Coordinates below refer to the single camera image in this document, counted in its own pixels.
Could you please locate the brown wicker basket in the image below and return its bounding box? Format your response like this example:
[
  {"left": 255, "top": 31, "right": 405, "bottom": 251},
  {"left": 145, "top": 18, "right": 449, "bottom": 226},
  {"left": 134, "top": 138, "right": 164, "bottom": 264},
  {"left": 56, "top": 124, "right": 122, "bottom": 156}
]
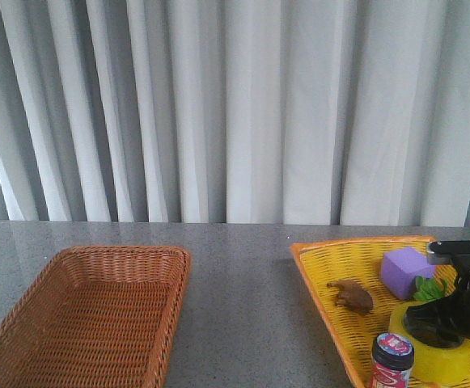
[{"left": 0, "top": 246, "right": 191, "bottom": 387}]

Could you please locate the yellow tape roll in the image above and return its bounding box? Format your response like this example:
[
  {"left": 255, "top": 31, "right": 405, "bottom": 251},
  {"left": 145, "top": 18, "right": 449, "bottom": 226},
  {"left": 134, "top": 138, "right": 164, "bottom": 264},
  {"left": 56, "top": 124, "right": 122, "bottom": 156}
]
[{"left": 388, "top": 302, "right": 470, "bottom": 386}]

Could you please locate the orange toy carrot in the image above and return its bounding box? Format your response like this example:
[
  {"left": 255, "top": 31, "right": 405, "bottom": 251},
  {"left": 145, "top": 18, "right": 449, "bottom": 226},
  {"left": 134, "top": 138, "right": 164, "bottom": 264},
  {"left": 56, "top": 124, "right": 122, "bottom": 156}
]
[{"left": 413, "top": 276, "right": 448, "bottom": 302}]

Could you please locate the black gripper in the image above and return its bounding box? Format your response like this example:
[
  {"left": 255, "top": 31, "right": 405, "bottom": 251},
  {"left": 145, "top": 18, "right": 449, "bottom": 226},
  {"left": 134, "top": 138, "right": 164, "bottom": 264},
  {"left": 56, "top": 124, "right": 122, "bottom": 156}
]
[{"left": 403, "top": 240, "right": 470, "bottom": 347}]

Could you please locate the yellow wicker basket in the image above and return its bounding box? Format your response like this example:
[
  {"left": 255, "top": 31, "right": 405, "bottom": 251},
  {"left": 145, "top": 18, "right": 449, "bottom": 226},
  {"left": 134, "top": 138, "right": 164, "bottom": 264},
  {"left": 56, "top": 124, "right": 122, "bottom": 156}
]
[{"left": 290, "top": 235, "right": 470, "bottom": 388}]

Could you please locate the white pleated curtain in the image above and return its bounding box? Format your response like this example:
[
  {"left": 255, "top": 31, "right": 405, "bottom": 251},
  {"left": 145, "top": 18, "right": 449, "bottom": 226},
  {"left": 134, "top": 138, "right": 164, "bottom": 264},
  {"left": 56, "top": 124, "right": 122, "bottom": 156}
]
[{"left": 0, "top": 1, "right": 470, "bottom": 226}]

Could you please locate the brown toy animal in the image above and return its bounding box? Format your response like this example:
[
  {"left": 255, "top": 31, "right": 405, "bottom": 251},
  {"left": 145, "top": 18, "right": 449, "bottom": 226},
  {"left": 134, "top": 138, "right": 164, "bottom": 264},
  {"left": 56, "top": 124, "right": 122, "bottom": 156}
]
[{"left": 327, "top": 279, "right": 374, "bottom": 314}]

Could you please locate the purple foam cube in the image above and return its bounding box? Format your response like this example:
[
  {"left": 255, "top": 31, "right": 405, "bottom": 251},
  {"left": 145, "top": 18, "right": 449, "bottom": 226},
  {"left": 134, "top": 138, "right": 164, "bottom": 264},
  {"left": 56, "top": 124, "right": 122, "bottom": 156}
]
[{"left": 379, "top": 247, "right": 436, "bottom": 301}]

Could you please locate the pink labelled black-lid bottle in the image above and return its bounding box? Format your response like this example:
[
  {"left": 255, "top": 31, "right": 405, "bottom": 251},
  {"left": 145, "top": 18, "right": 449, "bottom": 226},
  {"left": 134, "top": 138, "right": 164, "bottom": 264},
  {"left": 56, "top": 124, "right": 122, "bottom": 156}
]
[{"left": 367, "top": 332, "right": 414, "bottom": 388}]

